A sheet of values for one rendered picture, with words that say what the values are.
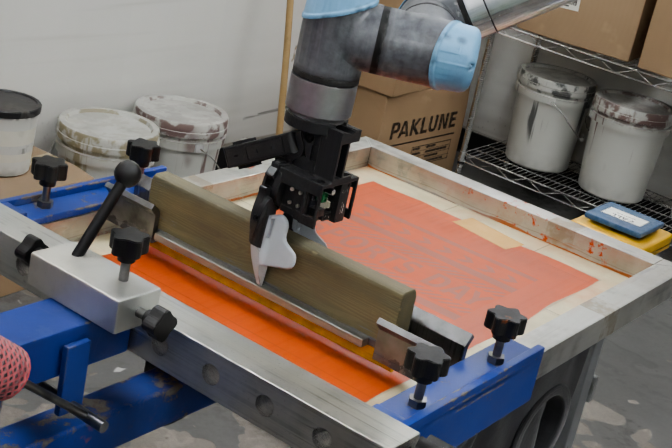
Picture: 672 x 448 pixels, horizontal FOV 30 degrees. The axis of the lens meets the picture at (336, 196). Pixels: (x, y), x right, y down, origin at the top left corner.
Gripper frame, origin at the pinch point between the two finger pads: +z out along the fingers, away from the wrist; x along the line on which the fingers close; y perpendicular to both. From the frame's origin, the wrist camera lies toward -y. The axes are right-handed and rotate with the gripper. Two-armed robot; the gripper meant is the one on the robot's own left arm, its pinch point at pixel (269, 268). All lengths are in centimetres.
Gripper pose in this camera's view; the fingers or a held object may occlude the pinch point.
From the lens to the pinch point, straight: 148.0
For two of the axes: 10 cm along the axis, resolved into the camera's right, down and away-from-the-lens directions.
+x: 5.9, -1.6, 7.9
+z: -2.1, 9.2, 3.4
